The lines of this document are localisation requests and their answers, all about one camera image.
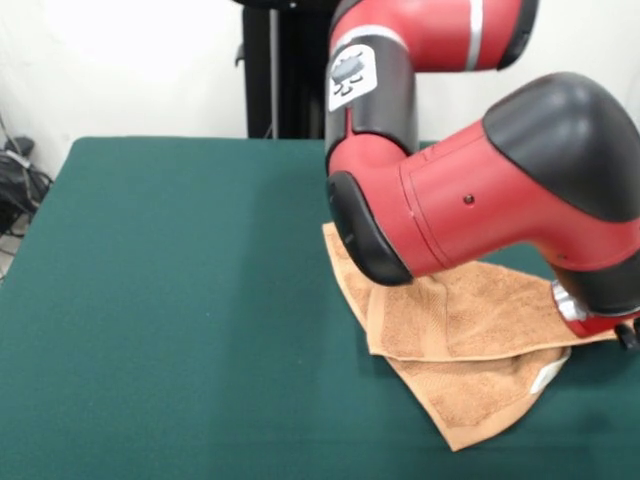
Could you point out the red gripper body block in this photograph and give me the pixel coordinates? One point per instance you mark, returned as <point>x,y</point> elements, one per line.
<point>595,325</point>

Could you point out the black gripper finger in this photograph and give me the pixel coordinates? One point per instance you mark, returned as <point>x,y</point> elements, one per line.
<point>637,332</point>
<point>626,337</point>

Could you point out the orange-brown terry towel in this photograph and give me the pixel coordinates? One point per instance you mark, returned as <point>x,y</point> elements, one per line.
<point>475,320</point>

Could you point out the dark green table cloth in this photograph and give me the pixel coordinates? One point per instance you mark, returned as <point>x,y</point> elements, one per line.
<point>150,300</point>

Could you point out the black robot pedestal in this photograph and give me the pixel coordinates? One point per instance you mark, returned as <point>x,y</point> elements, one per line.
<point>290,75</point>

